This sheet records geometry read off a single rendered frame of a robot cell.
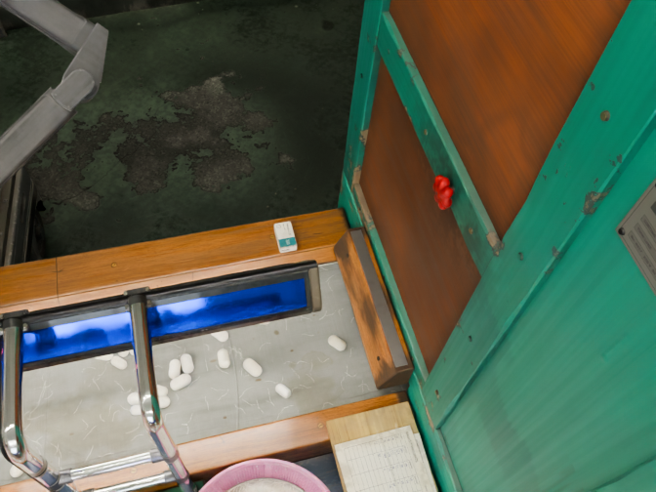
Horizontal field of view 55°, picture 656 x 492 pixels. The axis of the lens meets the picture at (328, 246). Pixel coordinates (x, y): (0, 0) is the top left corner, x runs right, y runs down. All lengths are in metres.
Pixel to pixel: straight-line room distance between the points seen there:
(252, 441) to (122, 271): 0.42
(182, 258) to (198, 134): 1.30
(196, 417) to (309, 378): 0.21
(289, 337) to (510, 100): 0.70
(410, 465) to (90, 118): 1.96
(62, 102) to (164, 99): 1.58
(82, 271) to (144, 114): 1.41
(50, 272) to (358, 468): 0.69
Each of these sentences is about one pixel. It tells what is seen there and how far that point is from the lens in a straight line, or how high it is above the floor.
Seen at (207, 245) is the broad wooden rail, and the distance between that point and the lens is 1.29.
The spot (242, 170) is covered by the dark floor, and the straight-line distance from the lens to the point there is 2.40.
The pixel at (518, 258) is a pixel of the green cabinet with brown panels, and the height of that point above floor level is 1.31.
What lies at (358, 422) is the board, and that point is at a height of 0.78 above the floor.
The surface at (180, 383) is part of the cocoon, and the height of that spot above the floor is 0.76.
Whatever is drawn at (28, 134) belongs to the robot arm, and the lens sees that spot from 1.15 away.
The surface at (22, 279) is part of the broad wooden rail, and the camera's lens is 1.33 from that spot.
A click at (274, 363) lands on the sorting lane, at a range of 1.19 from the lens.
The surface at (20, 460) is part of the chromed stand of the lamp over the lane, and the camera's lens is 0.82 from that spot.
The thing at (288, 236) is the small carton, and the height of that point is 0.78.
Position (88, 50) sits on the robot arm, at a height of 1.12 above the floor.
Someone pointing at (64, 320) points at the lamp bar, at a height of 1.10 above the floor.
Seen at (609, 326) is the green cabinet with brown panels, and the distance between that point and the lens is 0.58.
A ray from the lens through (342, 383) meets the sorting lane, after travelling 1.18.
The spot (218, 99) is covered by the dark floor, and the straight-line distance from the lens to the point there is 2.66.
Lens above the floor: 1.84
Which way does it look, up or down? 57 degrees down
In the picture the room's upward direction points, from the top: 7 degrees clockwise
